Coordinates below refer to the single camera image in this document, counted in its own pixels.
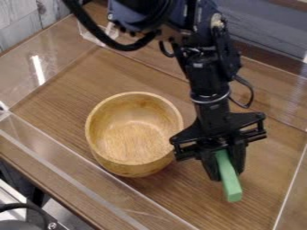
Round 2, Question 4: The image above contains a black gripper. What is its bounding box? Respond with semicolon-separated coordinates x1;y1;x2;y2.
169;93;265;181

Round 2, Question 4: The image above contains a green rectangular block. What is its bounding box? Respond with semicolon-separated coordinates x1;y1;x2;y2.
216;150;241;202

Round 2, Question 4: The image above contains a brown wooden bowl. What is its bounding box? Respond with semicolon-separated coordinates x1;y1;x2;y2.
85;92;183;178

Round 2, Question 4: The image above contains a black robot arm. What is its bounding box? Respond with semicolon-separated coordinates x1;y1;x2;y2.
63;0;265;181

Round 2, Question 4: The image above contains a clear acrylic tray enclosure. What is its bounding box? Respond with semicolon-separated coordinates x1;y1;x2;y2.
0;17;307;230

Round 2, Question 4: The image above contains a black cable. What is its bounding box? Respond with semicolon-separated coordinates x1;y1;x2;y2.
0;202;52;230

